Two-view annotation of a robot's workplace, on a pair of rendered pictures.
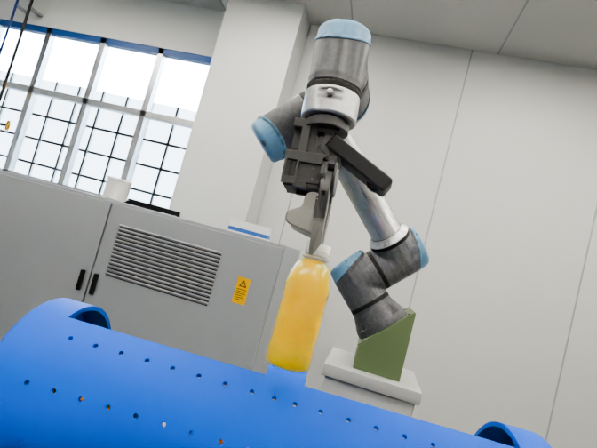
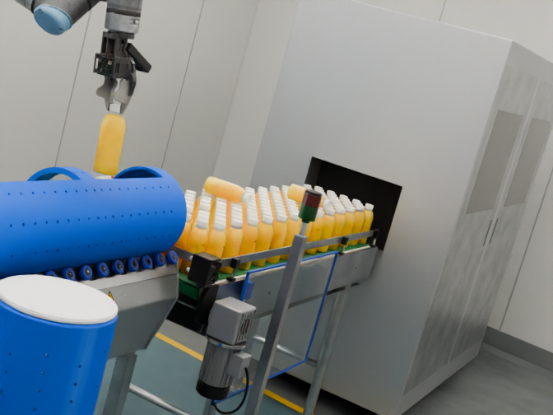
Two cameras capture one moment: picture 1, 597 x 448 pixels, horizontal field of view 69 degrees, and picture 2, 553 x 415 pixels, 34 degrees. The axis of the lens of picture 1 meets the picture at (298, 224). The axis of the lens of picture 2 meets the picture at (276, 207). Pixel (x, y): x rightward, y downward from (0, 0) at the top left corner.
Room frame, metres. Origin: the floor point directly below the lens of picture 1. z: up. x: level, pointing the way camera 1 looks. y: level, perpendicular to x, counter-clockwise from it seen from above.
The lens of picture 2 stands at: (-0.62, 2.10, 1.73)
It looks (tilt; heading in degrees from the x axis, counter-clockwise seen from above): 10 degrees down; 290
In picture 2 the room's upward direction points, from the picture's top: 16 degrees clockwise
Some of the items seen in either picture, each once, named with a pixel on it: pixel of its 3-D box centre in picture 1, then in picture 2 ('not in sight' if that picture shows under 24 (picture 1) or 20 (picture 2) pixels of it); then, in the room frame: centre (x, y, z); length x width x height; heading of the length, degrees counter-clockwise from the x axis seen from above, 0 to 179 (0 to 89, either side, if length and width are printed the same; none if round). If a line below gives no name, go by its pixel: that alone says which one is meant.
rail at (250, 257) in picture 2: not in sight; (310, 245); (0.45, -1.38, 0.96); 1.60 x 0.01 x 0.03; 86
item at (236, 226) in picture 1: (250, 229); not in sight; (2.61, 0.27, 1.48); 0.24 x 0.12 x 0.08; 87
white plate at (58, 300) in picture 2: not in sight; (58, 298); (0.46, 0.36, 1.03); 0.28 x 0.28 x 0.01
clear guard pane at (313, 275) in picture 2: not in sight; (280, 321); (0.40, -1.13, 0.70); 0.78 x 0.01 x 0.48; 86
